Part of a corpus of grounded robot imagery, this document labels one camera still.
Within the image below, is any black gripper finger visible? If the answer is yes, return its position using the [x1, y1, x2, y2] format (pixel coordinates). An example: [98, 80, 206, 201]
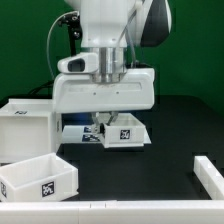
[107, 111, 118, 126]
[91, 112, 101, 134]

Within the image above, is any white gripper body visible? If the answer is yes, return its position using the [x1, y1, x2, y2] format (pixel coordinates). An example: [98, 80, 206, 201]
[53, 68, 155, 114]

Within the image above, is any small white drawer with knob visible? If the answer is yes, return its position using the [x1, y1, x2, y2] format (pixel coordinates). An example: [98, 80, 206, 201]
[92, 112, 147, 148]

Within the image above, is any white drawer cabinet frame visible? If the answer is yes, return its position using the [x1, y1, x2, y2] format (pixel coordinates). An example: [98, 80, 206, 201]
[0, 99, 62, 163]

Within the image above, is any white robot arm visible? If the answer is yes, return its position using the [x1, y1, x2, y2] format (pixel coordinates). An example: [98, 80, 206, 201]
[53, 0, 172, 133]

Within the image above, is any large white drawer box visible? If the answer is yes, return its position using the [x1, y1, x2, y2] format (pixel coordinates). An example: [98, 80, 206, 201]
[0, 153, 79, 202]

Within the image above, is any white marker sheet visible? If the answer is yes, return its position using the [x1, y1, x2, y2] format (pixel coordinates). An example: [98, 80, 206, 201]
[62, 125, 151, 148]

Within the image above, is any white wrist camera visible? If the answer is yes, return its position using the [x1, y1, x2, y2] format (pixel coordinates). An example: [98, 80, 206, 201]
[57, 52, 99, 74]

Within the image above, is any white front fence rail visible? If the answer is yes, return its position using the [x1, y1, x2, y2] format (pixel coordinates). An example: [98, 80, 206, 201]
[0, 200, 224, 224]

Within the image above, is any white fence rail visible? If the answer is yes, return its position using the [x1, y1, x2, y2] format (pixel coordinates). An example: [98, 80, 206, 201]
[193, 156, 224, 200]
[0, 200, 224, 224]

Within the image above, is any white right fence rail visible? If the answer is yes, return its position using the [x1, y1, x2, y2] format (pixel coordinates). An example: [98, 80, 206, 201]
[193, 156, 224, 200]

